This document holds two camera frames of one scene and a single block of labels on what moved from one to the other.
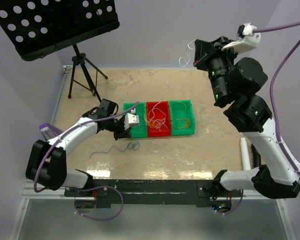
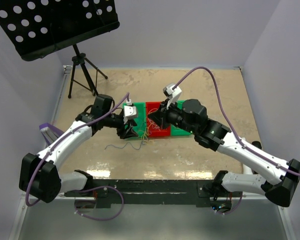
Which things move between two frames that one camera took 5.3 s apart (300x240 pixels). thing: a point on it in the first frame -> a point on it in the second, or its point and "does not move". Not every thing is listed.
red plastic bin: (158, 118) does not move
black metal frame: (157, 192) does not move
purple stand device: (49, 131) does not move
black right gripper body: (217, 62) -> (172, 115)
